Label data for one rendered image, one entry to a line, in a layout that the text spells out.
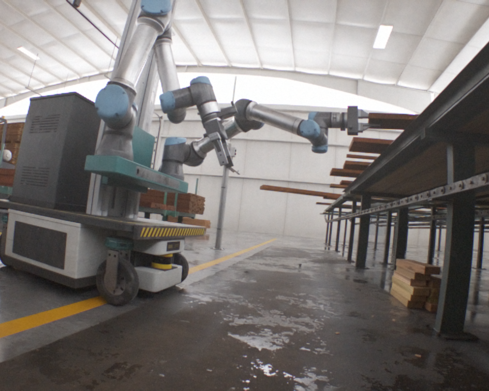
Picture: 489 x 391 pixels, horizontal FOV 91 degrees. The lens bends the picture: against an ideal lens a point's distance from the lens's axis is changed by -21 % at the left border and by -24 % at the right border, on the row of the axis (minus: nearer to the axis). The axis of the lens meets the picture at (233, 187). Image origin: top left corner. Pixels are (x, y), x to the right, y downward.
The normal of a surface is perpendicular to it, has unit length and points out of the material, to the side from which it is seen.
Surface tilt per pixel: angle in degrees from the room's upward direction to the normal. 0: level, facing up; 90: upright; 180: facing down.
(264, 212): 91
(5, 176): 90
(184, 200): 90
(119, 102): 97
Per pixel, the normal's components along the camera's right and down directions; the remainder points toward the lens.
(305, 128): -0.51, -0.14
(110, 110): 0.13, 0.03
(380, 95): -0.23, -0.13
